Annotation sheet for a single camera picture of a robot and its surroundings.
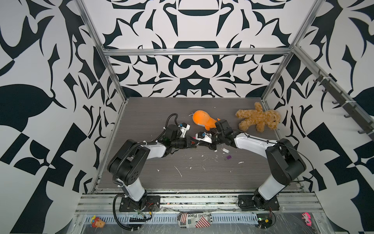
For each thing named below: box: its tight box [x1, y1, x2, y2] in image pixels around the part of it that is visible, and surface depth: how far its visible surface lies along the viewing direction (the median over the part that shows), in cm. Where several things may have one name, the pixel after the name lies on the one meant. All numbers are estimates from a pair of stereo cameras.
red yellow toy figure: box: [90, 214, 106, 229], surface depth 69 cm
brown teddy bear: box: [235, 102, 281, 133], surface depth 103 cm
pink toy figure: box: [301, 212, 313, 227], surface depth 72 cm
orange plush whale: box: [192, 110, 221, 131], surface depth 103 cm
